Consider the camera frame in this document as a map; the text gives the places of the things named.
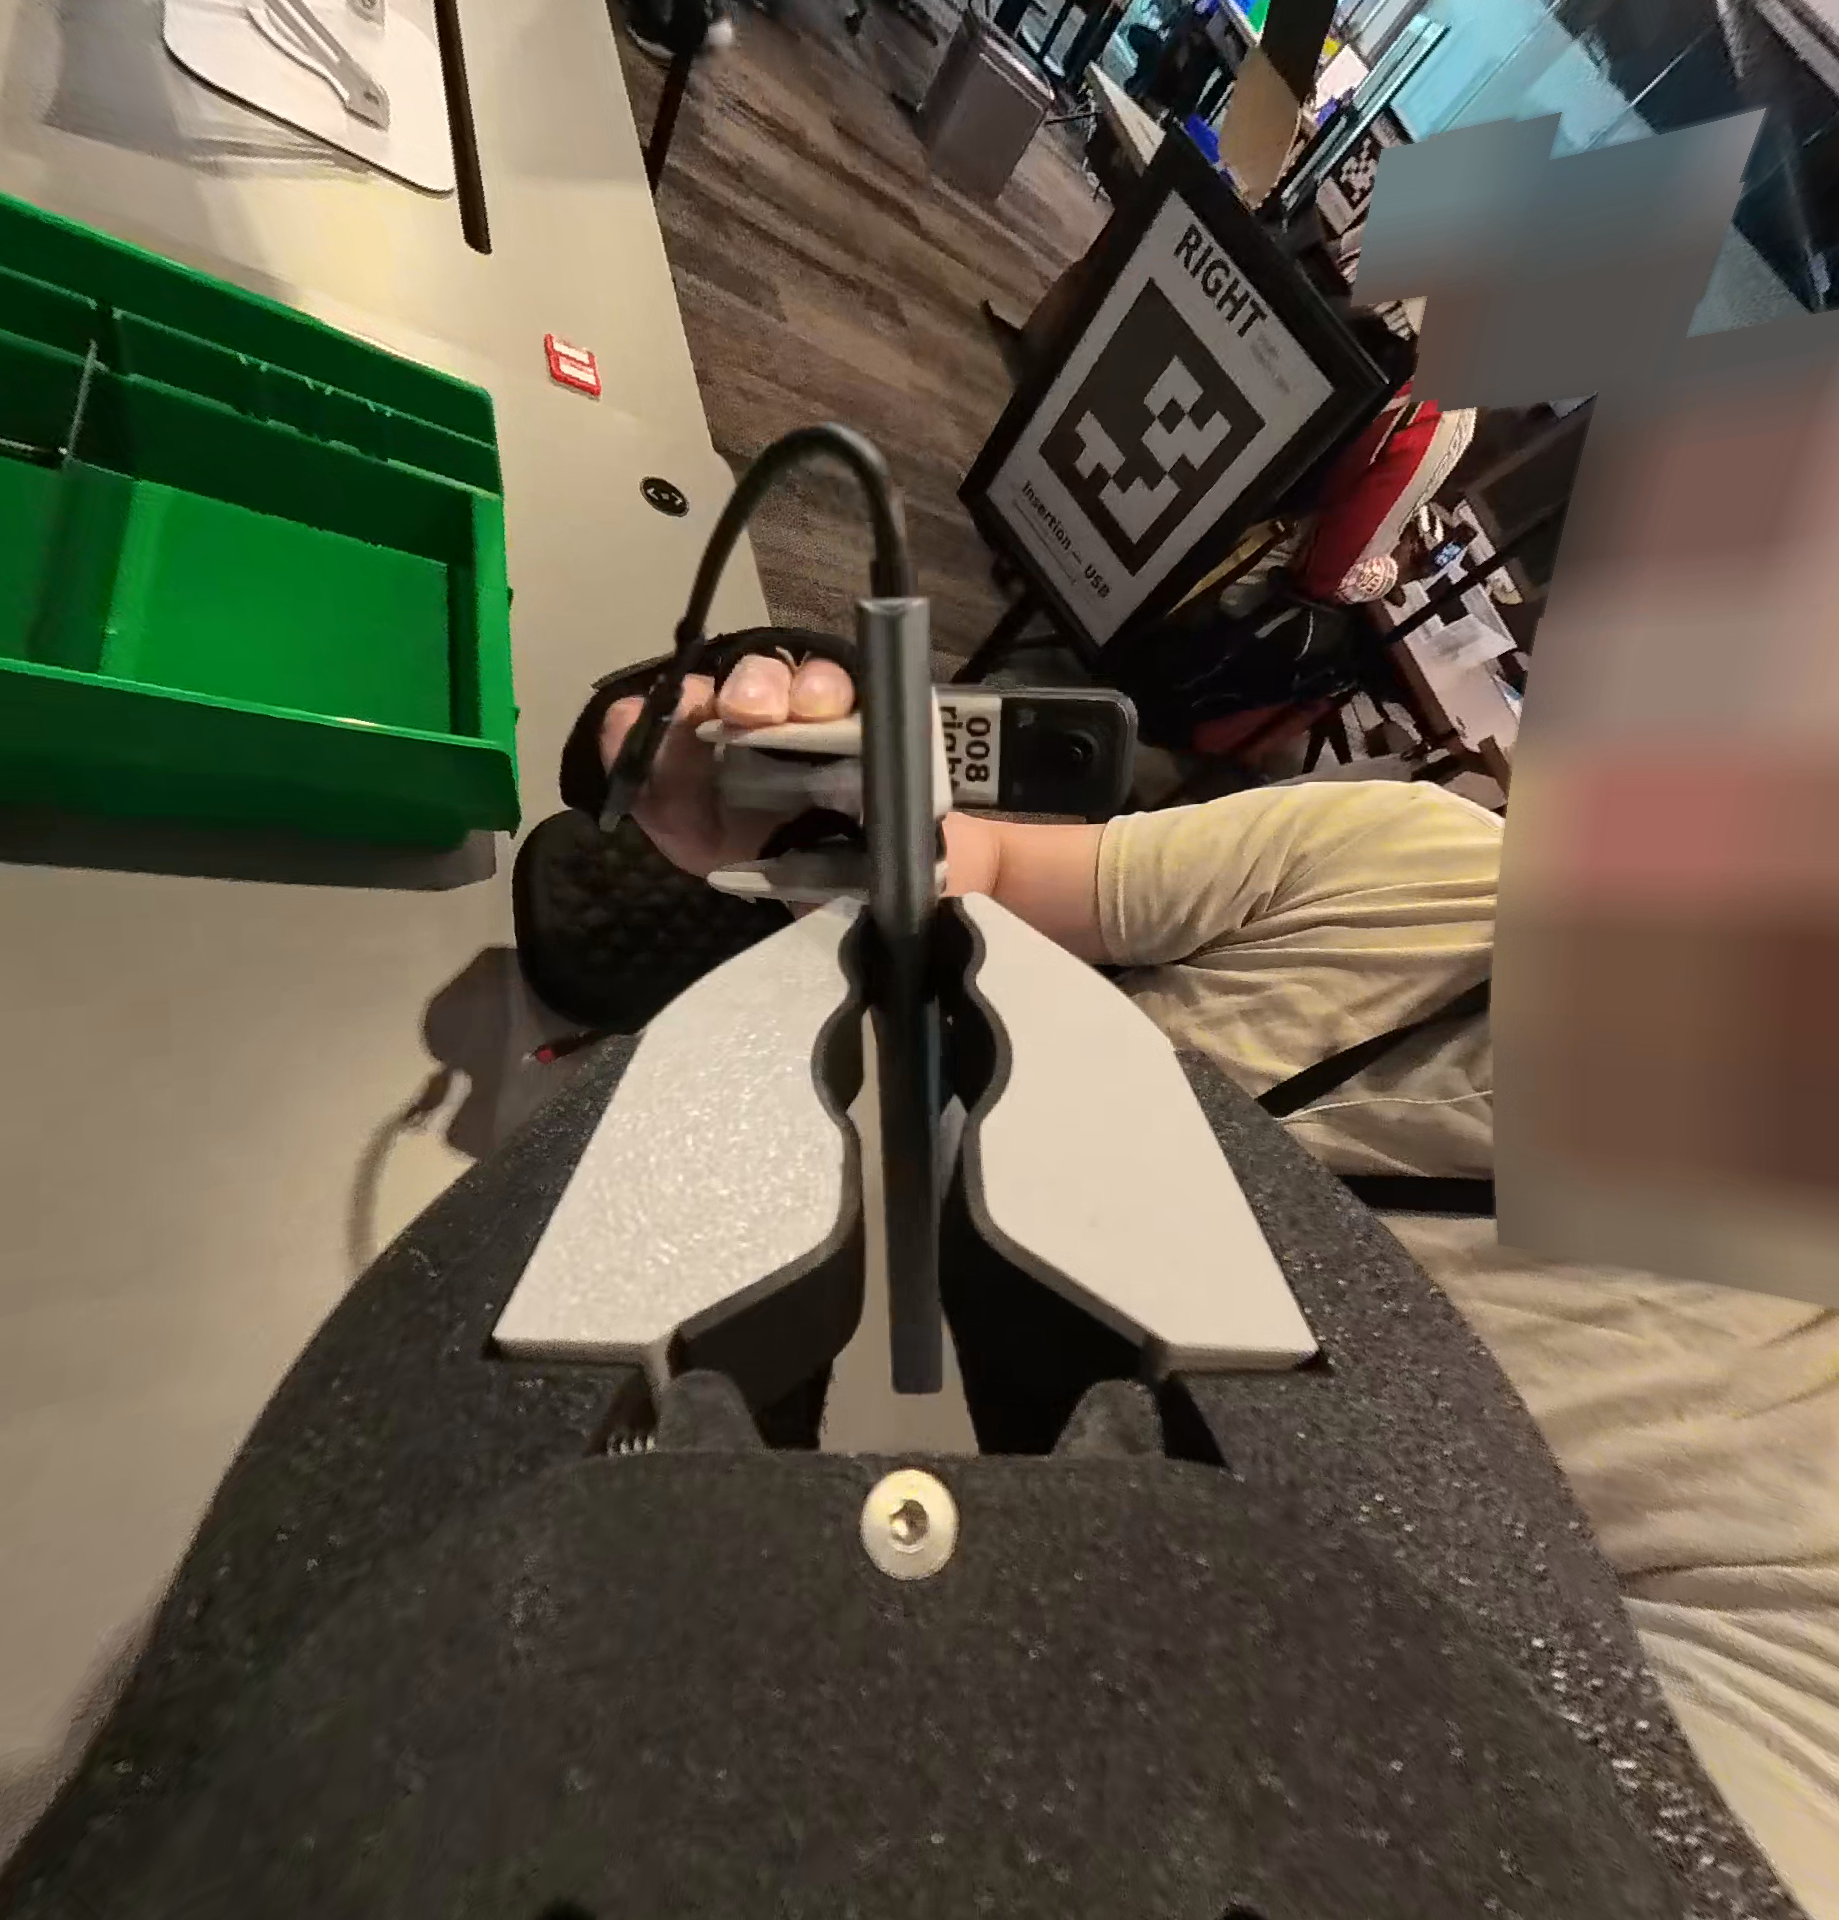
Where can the round desk grommet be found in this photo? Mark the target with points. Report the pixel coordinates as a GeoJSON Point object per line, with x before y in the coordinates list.
{"type": "Point", "coordinates": [663, 499]}

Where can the person's right hand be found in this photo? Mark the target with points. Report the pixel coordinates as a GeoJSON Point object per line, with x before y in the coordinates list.
{"type": "Point", "coordinates": [671, 810]}

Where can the black sign stand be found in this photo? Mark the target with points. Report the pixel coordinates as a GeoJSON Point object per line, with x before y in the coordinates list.
{"type": "Point", "coordinates": [1009, 631]}

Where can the grey waste bin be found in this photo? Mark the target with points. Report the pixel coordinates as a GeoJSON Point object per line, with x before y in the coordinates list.
{"type": "Point", "coordinates": [985, 105]}

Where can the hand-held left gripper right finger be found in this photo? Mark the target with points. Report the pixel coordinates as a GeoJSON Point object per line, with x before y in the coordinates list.
{"type": "Point", "coordinates": [1129, 1201]}

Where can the black tilted board stand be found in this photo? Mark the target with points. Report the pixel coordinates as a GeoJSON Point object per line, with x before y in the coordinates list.
{"type": "Point", "coordinates": [333, 134]}

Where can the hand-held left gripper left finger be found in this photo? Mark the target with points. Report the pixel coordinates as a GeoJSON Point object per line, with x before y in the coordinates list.
{"type": "Point", "coordinates": [679, 1201]}

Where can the black wrist rest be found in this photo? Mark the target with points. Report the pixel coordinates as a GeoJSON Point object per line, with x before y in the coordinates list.
{"type": "Point", "coordinates": [619, 931]}

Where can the red object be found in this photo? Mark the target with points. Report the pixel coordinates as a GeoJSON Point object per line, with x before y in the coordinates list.
{"type": "Point", "coordinates": [1361, 494]}

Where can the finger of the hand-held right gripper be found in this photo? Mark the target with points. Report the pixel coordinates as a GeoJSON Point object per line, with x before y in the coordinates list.
{"type": "Point", "coordinates": [813, 883]}
{"type": "Point", "coordinates": [799, 743]}

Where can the green plastic bin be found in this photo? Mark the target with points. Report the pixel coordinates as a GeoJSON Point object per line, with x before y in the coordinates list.
{"type": "Point", "coordinates": [257, 600]}

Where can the black white tag sign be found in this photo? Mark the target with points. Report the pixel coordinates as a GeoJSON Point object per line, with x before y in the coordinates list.
{"type": "Point", "coordinates": [1159, 434]}

